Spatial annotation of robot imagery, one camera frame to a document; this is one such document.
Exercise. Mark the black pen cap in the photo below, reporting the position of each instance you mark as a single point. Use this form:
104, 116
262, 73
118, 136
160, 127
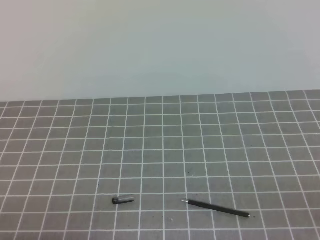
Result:
118, 200

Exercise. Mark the black pen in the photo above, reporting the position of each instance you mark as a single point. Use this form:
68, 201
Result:
216, 208

